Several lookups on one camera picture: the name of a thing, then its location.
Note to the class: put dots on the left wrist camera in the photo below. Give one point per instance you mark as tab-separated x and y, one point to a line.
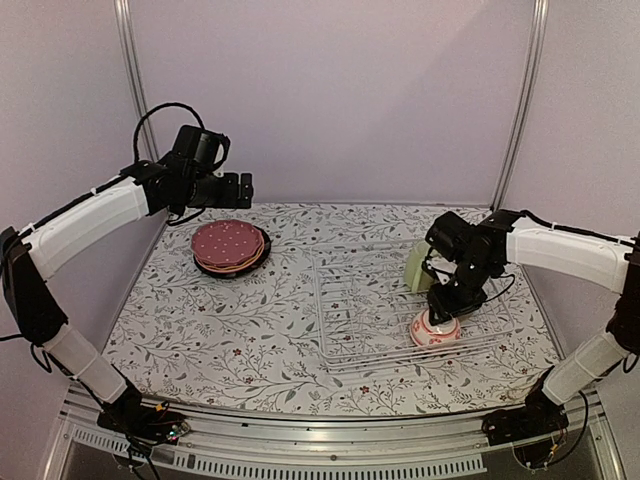
209	150

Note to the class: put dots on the maroon polka dot plate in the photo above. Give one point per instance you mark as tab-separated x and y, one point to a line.
226	227

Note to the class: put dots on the yellow polka dot plate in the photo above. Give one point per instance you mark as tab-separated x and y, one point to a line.
235	267

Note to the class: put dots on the left aluminium frame post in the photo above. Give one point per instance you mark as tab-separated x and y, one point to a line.
148	144

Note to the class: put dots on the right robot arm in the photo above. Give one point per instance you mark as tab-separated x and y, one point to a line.
593	299

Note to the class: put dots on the red patterned white bowl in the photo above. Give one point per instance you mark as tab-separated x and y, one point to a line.
434	332

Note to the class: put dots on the floral tablecloth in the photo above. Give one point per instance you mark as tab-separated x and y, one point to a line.
252	343

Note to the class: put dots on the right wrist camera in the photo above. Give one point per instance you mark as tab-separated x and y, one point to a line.
449	235

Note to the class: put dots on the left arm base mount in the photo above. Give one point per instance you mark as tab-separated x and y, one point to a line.
154	425

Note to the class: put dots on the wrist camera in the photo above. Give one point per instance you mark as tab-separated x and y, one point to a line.
209	150
449	235

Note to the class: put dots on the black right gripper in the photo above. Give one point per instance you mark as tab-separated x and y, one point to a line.
437	295

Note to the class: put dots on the aluminium frame post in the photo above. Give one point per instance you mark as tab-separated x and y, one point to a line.
148	144
530	74

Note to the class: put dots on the white wire dish rack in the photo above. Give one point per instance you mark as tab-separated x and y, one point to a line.
368	313

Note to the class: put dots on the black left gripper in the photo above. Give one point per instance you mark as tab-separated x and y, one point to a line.
231	198

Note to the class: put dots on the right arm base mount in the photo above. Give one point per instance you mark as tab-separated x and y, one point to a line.
531	420

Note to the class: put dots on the aluminium front rail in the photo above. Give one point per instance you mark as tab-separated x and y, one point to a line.
240	444

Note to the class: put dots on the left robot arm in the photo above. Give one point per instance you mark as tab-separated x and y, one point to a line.
34	259

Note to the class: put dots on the light green mug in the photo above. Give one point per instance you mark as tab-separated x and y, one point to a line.
415	278

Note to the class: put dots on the black rimmed white plate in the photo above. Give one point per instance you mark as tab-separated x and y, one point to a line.
248	269

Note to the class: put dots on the right aluminium frame post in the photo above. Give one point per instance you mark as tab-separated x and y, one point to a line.
530	74

